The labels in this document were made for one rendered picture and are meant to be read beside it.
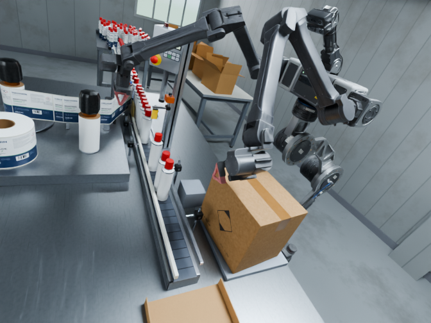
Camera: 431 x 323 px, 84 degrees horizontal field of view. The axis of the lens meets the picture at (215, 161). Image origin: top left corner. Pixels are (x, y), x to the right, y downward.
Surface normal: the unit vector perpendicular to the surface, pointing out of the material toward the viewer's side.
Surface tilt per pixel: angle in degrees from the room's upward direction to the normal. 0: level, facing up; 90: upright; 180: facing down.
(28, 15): 90
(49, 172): 0
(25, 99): 90
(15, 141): 90
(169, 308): 0
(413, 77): 90
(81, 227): 0
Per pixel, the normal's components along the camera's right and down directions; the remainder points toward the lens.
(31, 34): 0.46, 0.60
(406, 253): -0.84, 0.06
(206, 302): 0.29, -0.80
